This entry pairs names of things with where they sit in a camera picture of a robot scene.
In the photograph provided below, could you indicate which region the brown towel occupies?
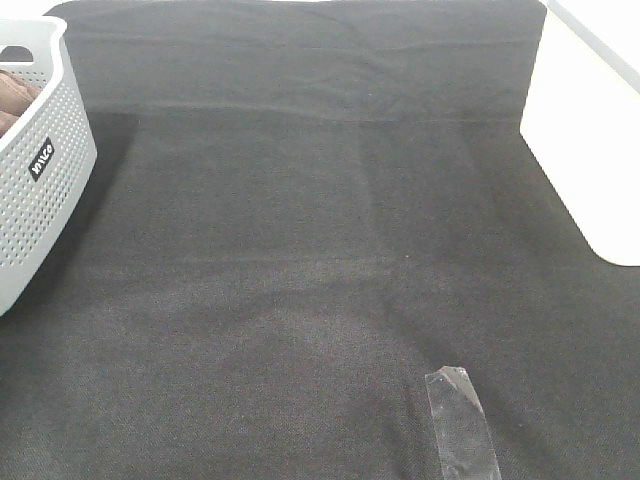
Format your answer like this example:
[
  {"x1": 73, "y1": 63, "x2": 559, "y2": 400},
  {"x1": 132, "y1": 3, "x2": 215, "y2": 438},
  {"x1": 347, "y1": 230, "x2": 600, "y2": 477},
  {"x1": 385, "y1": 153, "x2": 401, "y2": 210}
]
[{"x1": 0, "y1": 70, "x2": 41, "y2": 136}]

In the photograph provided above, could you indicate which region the black table cloth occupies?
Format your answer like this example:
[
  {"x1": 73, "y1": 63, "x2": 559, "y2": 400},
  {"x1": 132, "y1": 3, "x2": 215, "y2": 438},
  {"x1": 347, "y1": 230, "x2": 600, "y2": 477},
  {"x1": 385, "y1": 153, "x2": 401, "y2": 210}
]
[{"x1": 1, "y1": 1, "x2": 639, "y2": 479}]

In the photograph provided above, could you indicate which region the clear tape strip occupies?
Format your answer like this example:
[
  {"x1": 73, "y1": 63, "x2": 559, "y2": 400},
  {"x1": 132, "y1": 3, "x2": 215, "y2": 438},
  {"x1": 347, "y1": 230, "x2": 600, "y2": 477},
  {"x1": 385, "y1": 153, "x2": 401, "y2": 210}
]
[{"x1": 425, "y1": 366, "x2": 502, "y2": 480}]

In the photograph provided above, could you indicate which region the grey perforated laundry basket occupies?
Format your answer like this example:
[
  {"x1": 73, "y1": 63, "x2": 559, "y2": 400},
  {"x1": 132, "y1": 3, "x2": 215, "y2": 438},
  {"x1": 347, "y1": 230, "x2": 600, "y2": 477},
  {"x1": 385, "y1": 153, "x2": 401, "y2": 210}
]
[{"x1": 1, "y1": 16, "x2": 97, "y2": 312}]

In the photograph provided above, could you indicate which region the white plastic basket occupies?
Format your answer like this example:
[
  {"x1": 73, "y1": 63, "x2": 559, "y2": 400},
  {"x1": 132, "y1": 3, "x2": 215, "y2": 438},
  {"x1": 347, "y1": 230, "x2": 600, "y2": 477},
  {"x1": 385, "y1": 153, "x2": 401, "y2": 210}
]
[{"x1": 520, "y1": 1, "x2": 639, "y2": 266}]

